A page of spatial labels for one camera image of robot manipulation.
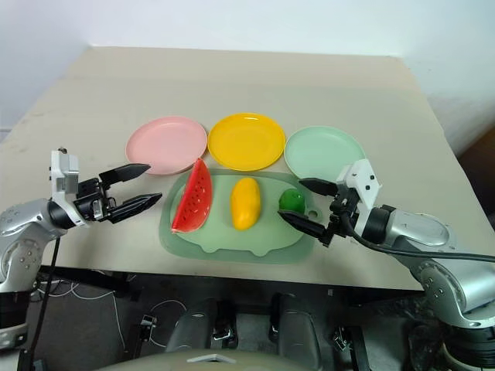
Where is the green silicone mat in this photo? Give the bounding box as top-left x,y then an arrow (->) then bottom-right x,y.
159,169 -> 321,266

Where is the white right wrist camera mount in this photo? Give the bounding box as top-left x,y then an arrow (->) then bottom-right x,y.
335,158 -> 384,237

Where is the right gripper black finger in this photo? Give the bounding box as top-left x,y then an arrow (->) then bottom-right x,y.
278,209 -> 328,244
299,177 -> 341,198

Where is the red watermelon slice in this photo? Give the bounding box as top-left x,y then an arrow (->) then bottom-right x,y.
170,157 -> 213,234

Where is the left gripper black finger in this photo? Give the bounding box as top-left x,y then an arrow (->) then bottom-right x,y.
102,192 -> 163,226
99,163 -> 152,185

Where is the green round fruit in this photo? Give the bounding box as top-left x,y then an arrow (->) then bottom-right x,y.
278,188 -> 306,214

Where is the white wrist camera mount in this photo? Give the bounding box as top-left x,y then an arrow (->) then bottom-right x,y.
335,158 -> 384,237
49,148 -> 90,229

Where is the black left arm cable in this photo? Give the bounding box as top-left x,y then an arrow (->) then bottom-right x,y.
26,236 -> 62,371

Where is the black table frame beam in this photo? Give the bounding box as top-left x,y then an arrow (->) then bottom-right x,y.
38,265 -> 142,303

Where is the small black metal clamp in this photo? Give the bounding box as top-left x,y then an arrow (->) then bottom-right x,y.
138,314 -> 158,334
212,323 -> 235,343
333,325 -> 351,349

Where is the dark grey rounded shape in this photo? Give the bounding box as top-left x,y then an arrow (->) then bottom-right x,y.
269,292 -> 324,371
166,299 -> 237,355

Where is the yellow mango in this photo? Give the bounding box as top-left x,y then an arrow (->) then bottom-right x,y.
230,177 -> 261,232

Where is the pink plate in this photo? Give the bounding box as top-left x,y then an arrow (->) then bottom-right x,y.
125,117 -> 209,177

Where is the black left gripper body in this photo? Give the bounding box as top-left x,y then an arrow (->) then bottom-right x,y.
73,177 -> 118,223

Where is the long white wire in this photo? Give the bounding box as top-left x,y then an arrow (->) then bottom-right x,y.
49,280 -> 128,351

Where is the looped white wire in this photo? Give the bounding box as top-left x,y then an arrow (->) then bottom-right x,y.
148,298 -> 191,349

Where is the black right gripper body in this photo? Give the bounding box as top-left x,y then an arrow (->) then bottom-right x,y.
319,185 -> 364,247

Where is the pale green plate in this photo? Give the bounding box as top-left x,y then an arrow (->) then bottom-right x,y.
284,126 -> 367,181

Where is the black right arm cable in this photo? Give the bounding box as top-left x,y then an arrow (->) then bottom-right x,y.
339,210 -> 495,266

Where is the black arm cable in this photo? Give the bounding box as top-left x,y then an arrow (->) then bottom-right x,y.
26,236 -> 62,371
339,210 -> 495,266

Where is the olive grey rounded body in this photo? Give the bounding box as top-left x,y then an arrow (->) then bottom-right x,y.
94,347 -> 310,371

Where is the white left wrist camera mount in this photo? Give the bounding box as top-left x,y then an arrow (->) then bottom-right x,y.
49,148 -> 90,229

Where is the yellow plate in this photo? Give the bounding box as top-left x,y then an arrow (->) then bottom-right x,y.
207,112 -> 286,172

